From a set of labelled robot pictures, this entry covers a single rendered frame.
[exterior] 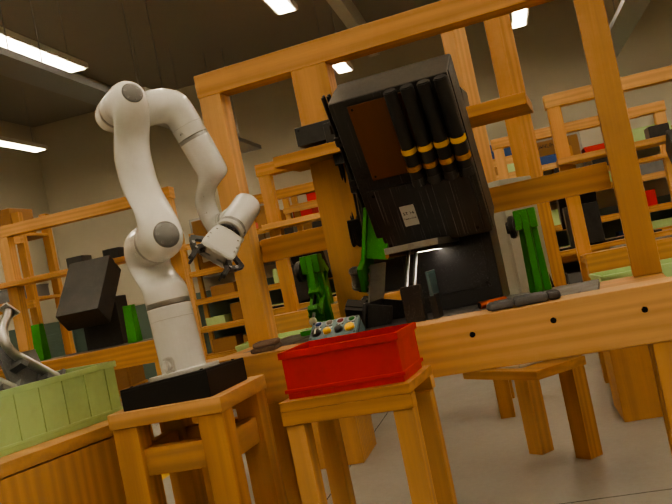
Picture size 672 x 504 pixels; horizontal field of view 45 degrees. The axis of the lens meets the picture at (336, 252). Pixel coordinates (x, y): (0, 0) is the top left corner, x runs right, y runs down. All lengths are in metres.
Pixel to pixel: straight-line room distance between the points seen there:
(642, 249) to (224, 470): 1.52
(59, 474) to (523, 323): 1.31
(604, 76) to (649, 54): 10.16
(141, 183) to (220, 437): 0.71
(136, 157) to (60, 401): 0.75
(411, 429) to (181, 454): 0.59
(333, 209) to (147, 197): 0.93
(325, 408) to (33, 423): 0.86
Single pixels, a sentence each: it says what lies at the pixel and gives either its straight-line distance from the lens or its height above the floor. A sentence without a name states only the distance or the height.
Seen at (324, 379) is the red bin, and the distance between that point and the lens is 2.03.
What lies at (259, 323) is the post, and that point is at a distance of 3.09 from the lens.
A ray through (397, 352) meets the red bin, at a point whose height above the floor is 0.87.
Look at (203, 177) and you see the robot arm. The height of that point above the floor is 1.43.
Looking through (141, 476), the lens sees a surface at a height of 0.68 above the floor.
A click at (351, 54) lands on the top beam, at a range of 3.01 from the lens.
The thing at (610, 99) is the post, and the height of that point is 1.46.
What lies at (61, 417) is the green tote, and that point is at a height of 0.84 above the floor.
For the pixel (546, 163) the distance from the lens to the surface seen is 11.96.
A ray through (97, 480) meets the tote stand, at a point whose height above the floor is 0.65.
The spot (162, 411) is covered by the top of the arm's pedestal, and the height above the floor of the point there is 0.84.
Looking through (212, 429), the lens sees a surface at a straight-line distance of 2.07.
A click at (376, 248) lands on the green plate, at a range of 2.54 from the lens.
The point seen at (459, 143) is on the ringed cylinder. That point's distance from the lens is 2.31.
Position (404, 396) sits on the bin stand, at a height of 0.77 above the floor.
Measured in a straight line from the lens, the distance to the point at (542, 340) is 2.23.
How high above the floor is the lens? 1.09
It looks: 2 degrees up
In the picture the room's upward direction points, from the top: 12 degrees counter-clockwise
